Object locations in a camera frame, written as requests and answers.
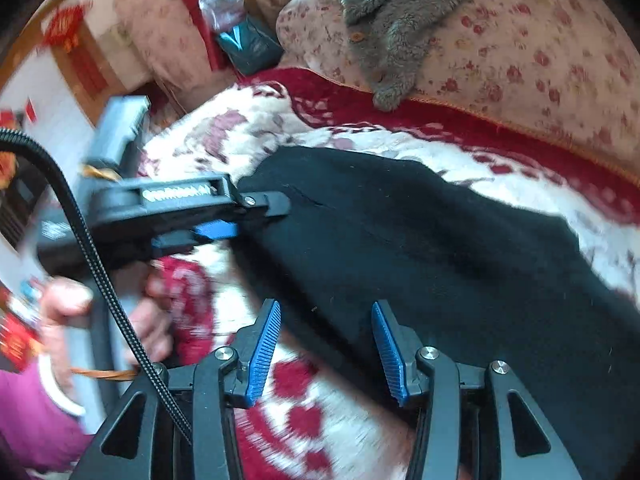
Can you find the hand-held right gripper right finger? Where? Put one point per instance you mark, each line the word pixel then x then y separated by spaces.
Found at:
pixel 390 355

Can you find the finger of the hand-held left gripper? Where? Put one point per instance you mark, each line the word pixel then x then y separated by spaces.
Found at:
pixel 265 204
pixel 215 230

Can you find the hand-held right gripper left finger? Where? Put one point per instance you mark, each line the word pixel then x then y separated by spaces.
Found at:
pixel 262 355

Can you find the black knit sweater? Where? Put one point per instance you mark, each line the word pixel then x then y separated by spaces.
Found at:
pixel 425 270

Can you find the person's left hand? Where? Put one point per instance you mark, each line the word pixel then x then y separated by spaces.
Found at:
pixel 62 310

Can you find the red white floral fleece blanket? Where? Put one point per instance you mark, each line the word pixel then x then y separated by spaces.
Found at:
pixel 320 130

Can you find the teal bag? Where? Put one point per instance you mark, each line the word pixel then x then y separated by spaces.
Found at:
pixel 250 45

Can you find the pale floral pillow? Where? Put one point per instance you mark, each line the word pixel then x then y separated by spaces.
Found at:
pixel 155 25

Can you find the clear plastic bag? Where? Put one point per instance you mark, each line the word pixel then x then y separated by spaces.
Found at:
pixel 222 7

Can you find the red hanging cloth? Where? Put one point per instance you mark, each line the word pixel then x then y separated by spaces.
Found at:
pixel 192 5

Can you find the grey fleece jacket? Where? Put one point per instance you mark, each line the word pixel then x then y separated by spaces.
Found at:
pixel 400 20

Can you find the pink floral quilt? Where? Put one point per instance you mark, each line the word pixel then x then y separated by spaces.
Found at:
pixel 525 45

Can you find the red knot wall ornament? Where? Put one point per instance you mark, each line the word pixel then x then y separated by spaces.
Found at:
pixel 65 25

